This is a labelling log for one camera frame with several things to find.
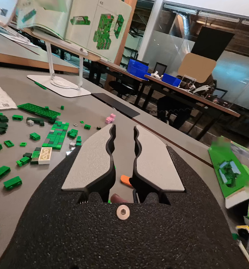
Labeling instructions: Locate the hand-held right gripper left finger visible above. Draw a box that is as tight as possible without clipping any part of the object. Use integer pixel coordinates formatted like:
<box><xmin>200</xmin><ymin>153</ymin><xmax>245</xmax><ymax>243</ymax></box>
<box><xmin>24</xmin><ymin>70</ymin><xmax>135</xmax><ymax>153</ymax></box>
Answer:
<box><xmin>61</xmin><ymin>124</ymin><xmax>116</xmax><ymax>199</ymax></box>

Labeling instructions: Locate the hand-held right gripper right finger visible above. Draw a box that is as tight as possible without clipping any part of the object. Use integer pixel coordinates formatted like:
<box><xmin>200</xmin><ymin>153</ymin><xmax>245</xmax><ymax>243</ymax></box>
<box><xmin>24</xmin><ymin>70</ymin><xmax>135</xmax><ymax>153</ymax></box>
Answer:
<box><xmin>132</xmin><ymin>125</ymin><xmax>185</xmax><ymax>199</ymax></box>

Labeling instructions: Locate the large green studded plate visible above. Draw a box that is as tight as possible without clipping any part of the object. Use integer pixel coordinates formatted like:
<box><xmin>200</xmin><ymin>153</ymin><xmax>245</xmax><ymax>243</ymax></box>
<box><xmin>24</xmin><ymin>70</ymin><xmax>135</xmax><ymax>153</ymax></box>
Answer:
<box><xmin>17</xmin><ymin>103</ymin><xmax>61</xmax><ymax>120</ymax></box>

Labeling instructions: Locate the neighbouring grey desk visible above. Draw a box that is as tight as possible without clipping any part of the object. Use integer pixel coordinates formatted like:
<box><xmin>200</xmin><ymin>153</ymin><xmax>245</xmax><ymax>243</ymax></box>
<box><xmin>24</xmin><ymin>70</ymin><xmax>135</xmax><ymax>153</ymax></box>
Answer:
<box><xmin>0</xmin><ymin>27</ymin><xmax>80</xmax><ymax>74</ymax></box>

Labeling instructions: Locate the person's right hand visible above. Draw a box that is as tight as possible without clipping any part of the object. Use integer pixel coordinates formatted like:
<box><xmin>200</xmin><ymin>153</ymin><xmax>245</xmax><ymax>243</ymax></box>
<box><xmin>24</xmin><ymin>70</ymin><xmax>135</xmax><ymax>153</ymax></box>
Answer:
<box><xmin>110</xmin><ymin>194</ymin><xmax>128</xmax><ymax>204</ymax></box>

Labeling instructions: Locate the orange brick separator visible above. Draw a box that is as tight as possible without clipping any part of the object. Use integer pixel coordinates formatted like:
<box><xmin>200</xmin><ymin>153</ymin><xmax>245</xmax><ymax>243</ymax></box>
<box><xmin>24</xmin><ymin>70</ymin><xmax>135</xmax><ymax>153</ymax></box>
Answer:
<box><xmin>120</xmin><ymin>175</ymin><xmax>134</xmax><ymax>187</ymax></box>

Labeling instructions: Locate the green mosaic tiled plate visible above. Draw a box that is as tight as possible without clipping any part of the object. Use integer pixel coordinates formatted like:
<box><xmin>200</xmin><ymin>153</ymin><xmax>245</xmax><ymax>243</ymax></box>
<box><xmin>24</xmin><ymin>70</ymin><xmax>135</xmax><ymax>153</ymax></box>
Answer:
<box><xmin>42</xmin><ymin>121</ymin><xmax>69</xmax><ymax>150</ymax></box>

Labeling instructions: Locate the cream hollow brick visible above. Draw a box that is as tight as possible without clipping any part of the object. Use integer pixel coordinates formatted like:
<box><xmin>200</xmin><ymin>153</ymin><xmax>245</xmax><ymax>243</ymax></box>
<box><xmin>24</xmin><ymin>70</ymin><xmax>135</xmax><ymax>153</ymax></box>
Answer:
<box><xmin>38</xmin><ymin>147</ymin><xmax>53</xmax><ymax>165</ymax></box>

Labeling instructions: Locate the black mat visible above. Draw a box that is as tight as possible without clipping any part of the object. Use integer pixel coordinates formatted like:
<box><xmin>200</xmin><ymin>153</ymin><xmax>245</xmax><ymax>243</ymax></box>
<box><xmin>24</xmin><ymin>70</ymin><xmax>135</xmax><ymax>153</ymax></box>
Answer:
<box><xmin>91</xmin><ymin>93</ymin><xmax>141</xmax><ymax>118</ymax></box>

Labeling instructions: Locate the green toy box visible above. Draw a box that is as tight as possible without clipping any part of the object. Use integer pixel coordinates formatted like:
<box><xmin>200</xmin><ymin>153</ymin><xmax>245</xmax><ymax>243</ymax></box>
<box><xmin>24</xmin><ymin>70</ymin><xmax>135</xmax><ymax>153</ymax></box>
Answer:
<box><xmin>208</xmin><ymin>135</ymin><xmax>249</xmax><ymax>225</ymax></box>

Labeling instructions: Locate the brown-edged rear table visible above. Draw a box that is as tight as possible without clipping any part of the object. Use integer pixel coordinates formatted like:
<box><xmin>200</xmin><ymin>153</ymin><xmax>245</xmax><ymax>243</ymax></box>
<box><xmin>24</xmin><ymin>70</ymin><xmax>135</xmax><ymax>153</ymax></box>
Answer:
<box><xmin>98</xmin><ymin>59</ymin><xmax>151</xmax><ymax>105</ymax></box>
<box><xmin>144</xmin><ymin>74</ymin><xmax>241</xmax><ymax>141</ymax></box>

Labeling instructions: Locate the black office chair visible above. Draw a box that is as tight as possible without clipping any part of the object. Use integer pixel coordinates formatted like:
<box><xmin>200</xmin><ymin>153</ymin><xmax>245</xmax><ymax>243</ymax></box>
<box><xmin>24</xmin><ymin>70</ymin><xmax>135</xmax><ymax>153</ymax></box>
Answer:
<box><xmin>109</xmin><ymin>81</ymin><xmax>137</xmax><ymax>98</ymax></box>

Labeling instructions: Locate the blue bin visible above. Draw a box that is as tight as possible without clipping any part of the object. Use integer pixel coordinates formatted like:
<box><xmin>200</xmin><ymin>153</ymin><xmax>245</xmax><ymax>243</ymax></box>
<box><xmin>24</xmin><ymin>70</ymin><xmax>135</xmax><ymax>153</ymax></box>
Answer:
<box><xmin>162</xmin><ymin>73</ymin><xmax>182</xmax><ymax>87</ymax></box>

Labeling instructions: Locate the clear acrylic stand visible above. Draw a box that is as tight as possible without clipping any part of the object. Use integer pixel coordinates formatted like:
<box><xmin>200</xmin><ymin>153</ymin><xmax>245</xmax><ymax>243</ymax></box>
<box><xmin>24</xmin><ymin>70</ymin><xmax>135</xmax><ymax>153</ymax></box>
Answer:
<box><xmin>178</xmin><ymin>75</ymin><xmax>212</xmax><ymax>94</ymax></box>

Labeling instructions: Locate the dark toy box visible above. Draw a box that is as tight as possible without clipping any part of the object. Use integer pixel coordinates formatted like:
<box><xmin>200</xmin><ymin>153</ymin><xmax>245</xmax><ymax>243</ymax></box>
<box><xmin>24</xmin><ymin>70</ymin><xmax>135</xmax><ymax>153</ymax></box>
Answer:
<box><xmin>206</xmin><ymin>95</ymin><xmax>235</xmax><ymax>106</ymax></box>

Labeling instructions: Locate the scatter of small green bricks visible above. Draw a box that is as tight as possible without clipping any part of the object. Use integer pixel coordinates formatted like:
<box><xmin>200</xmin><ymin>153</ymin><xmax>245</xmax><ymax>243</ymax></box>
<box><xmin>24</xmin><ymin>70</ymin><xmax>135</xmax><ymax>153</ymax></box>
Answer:
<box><xmin>0</xmin><ymin>106</ymin><xmax>102</xmax><ymax>240</ymax></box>

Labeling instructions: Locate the black framed screen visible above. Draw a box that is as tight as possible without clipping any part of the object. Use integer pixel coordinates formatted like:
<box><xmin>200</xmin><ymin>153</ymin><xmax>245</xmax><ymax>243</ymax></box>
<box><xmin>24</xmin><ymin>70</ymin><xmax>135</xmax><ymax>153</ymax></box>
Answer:
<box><xmin>153</xmin><ymin>62</ymin><xmax>168</xmax><ymax>76</ymax></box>

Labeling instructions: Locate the stack of blue bins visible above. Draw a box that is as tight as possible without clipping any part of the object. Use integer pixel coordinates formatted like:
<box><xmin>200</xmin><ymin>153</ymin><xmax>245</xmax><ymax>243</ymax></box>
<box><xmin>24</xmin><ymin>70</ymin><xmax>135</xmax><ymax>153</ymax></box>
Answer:
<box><xmin>127</xmin><ymin>59</ymin><xmax>149</xmax><ymax>80</ymax></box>

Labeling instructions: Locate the open instruction booklet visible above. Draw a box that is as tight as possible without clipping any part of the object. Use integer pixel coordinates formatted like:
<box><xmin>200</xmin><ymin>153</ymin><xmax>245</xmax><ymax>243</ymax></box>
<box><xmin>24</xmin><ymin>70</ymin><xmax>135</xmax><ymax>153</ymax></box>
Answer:
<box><xmin>15</xmin><ymin>0</ymin><xmax>132</xmax><ymax>62</ymax></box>

